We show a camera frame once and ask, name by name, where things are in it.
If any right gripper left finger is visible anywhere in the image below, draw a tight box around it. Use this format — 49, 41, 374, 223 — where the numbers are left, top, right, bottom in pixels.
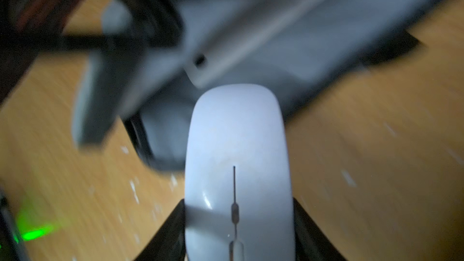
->
134, 199, 186, 261

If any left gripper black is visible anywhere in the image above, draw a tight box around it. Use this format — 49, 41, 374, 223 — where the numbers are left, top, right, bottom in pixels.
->
1, 0, 183, 100

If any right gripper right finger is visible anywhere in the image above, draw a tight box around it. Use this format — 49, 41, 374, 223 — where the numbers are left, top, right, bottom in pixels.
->
293, 198, 347, 261

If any white mouse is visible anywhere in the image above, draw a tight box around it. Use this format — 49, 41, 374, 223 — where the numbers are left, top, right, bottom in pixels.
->
184, 84, 296, 261

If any grey laptop bag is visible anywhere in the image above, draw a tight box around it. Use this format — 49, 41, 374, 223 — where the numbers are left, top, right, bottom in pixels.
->
71, 0, 442, 170

